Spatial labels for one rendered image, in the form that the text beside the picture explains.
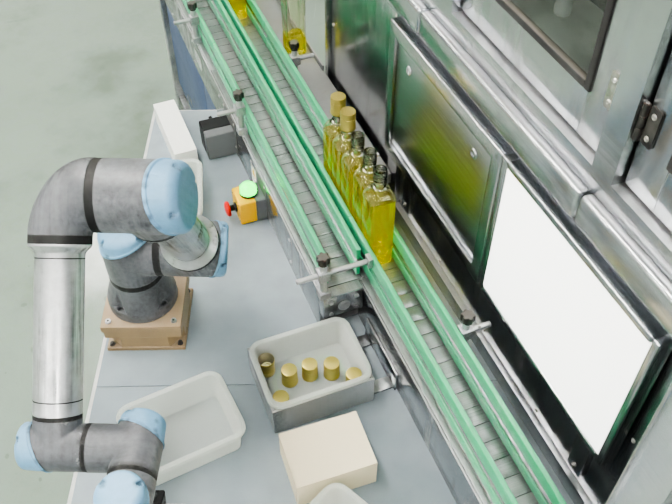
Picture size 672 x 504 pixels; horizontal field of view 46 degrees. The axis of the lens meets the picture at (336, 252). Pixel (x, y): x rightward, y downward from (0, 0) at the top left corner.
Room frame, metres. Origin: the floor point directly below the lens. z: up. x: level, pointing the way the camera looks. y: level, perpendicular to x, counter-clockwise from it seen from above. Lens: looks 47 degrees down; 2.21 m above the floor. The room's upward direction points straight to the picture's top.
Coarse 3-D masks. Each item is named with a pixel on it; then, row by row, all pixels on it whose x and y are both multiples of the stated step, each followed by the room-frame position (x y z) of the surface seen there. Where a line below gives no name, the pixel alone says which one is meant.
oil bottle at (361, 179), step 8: (360, 168) 1.27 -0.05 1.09; (360, 176) 1.25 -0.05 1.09; (368, 176) 1.25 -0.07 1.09; (360, 184) 1.24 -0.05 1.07; (368, 184) 1.24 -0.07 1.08; (352, 192) 1.28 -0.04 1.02; (360, 192) 1.24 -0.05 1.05; (352, 200) 1.27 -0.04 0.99; (360, 200) 1.24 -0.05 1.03; (352, 208) 1.27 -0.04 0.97; (360, 208) 1.24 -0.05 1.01; (360, 216) 1.24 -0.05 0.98; (360, 224) 1.23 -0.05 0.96
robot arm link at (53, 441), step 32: (64, 192) 0.87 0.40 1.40; (32, 224) 0.85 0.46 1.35; (64, 224) 0.84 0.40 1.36; (64, 256) 0.81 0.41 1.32; (64, 288) 0.78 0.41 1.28; (64, 320) 0.74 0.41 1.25; (64, 352) 0.71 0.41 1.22; (64, 384) 0.67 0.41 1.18; (32, 416) 0.65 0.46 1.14; (64, 416) 0.64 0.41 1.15; (32, 448) 0.60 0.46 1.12; (64, 448) 0.60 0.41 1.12
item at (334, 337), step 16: (336, 320) 1.06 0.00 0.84; (272, 336) 1.02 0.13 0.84; (288, 336) 1.02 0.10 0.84; (304, 336) 1.03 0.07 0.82; (320, 336) 1.05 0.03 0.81; (336, 336) 1.06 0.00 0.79; (352, 336) 1.02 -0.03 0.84; (256, 352) 0.99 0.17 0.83; (272, 352) 1.01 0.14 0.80; (288, 352) 1.02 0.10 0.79; (304, 352) 1.03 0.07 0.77; (320, 352) 1.03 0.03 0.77; (336, 352) 1.03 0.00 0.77; (352, 352) 1.00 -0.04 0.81; (256, 368) 0.94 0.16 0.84; (320, 368) 0.99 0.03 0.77; (368, 368) 0.94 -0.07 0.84; (272, 384) 0.95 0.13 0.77; (304, 384) 0.95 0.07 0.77; (320, 384) 0.95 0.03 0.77; (336, 384) 0.90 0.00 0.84; (352, 384) 0.90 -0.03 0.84; (272, 400) 0.86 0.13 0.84; (288, 400) 0.86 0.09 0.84; (304, 400) 0.86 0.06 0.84
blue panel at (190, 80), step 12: (168, 12) 2.63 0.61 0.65; (180, 36) 2.45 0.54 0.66; (180, 48) 2.50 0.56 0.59; (180, 60) 2.54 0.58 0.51; (192, 60) 2.30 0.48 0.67; (180, 72) 2.59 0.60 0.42; (192, 72) 2.33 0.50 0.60; (180, 84) 2.64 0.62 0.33; (192, 84) 2.37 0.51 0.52; (192, 96) 2.41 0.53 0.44; (204, 96) 2.18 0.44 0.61; (192, 108) 2.45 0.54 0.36; (204, 108) 2.21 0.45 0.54
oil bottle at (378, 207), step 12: (372, 192) 1.20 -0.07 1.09; (384, 192) 1.20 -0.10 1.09; (372, 204) 1.18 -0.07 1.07; (384, 204) 1.19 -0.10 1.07; (372, 216) 1.18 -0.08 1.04; (384, 216) 1.19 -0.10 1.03; (372, 228) 1.18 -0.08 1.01; (384, 228) 1.19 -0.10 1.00; (372, 240) 1.18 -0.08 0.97; (384, 240) 1.19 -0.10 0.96; (384, 252) 1.19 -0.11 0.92
